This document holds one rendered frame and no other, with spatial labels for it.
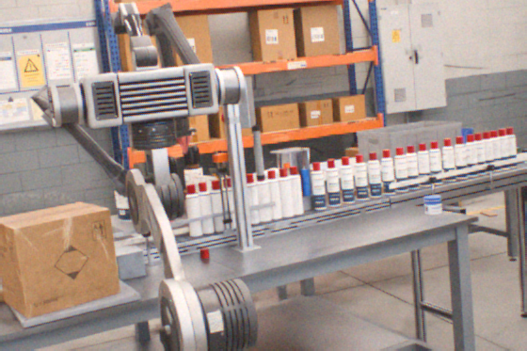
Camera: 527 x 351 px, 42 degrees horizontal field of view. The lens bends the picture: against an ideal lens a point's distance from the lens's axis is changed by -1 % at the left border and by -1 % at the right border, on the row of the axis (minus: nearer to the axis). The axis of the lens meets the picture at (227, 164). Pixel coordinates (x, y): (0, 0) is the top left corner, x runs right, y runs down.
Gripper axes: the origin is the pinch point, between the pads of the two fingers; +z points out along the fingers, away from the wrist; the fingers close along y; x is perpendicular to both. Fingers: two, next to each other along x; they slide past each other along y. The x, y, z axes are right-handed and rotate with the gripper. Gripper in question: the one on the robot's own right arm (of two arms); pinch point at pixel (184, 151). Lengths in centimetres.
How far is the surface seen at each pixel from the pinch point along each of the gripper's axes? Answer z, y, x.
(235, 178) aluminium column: 7.5, -4.1, 36.6
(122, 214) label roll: 30, 18, -38
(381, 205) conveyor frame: 33, -79, 27
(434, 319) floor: 120, -151, -21
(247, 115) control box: -15.2, -11.3, 36.9
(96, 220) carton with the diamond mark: 8, 56, 60
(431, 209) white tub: 32, -86, 51
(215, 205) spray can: 19.7, -1.4, 22.7
